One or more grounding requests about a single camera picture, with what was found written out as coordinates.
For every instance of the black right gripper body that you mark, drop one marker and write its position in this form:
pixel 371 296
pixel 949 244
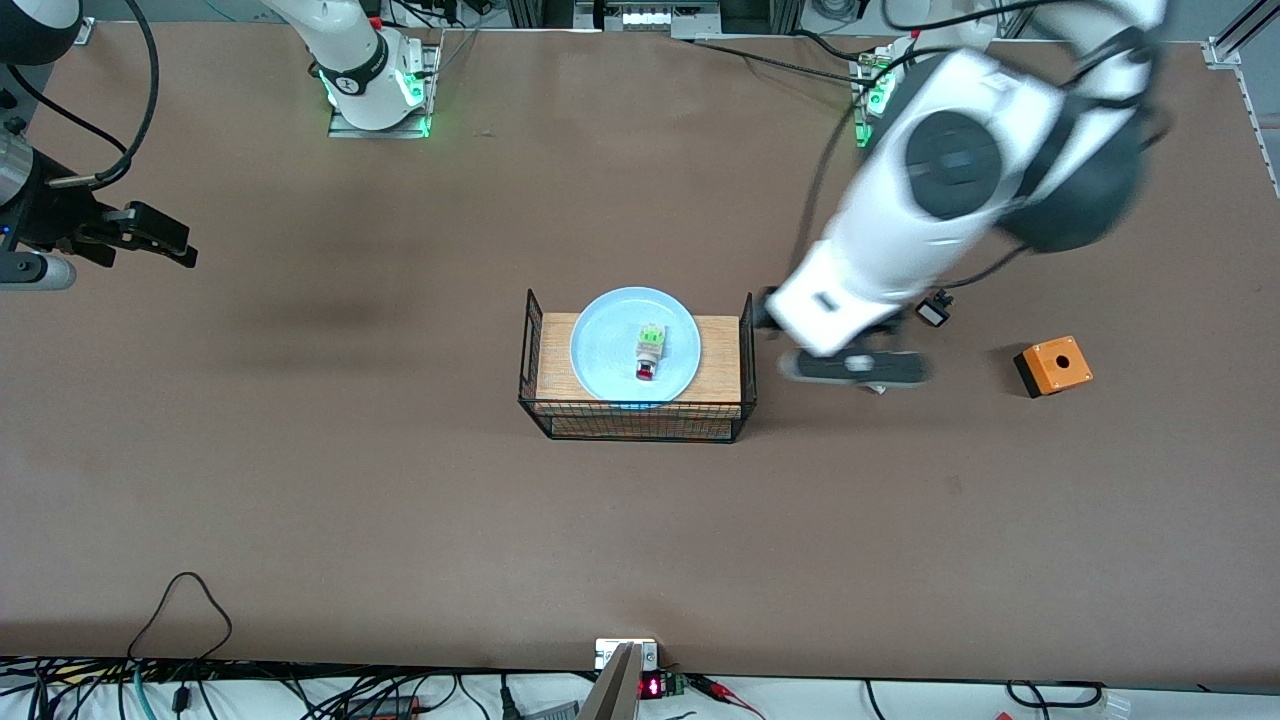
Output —
pixel 52 214

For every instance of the red push button switch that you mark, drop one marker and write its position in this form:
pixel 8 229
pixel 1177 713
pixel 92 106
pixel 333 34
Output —
pixel 650 345

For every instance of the light blue plate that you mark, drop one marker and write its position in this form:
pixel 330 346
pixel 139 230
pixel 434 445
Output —
pixel 605 345

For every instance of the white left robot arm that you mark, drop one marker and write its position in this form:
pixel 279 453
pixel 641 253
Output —
pixel 950 160

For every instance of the white square push button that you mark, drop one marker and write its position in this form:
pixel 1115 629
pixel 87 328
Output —
pixel 935 315

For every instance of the wooden board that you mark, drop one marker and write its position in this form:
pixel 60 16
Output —
pixel 720 360

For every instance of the white power strip device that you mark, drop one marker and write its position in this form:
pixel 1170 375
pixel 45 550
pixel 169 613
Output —
pixel 645 17

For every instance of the white mounting block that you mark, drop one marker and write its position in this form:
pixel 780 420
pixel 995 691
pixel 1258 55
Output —
pixel 606 655

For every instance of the red test lead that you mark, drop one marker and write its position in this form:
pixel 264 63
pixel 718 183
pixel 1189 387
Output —
pixel 730 693

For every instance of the red LED display module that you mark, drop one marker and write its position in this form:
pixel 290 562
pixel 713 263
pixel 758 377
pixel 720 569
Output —
pixel 652 687

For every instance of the grey metal bar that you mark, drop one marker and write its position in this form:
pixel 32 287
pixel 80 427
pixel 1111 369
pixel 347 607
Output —
pixel 612 695

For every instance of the black power adapter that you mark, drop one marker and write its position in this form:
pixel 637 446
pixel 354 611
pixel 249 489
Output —
pixel 385 708

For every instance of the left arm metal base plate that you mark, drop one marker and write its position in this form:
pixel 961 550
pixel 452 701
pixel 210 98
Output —
pixel 858 110

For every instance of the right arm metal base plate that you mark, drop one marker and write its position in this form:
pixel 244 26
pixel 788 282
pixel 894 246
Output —
pixel 380 133

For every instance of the orange button enclosure box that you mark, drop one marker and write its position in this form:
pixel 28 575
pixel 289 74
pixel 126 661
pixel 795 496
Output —
pixel 1060 367

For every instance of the aluminium frame rail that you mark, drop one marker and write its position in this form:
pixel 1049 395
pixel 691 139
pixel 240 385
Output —
pixel 1222 50

